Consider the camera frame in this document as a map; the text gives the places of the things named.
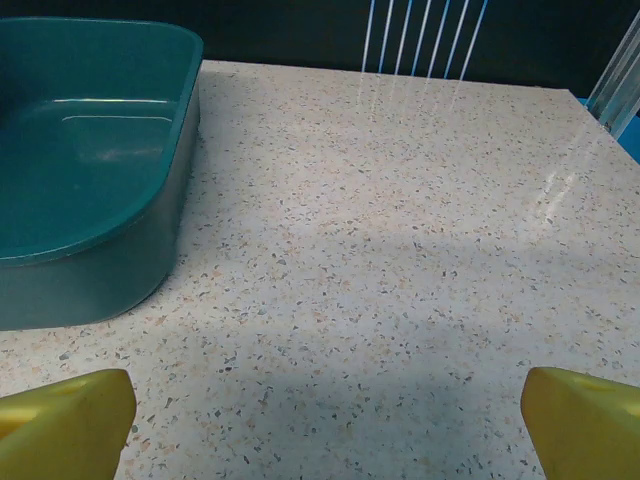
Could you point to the blue printed back panel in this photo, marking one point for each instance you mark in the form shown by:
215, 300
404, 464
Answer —
300, 30

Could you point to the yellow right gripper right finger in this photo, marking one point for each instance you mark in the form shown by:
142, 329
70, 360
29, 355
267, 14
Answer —
590, 430

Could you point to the aluminium frame post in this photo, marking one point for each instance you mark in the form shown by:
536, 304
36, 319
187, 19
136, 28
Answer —
617, 85

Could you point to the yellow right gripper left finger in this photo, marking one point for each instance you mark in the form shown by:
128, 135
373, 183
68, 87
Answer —
65, 430

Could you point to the teal plastic bin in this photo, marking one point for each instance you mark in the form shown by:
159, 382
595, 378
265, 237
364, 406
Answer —
90, 165

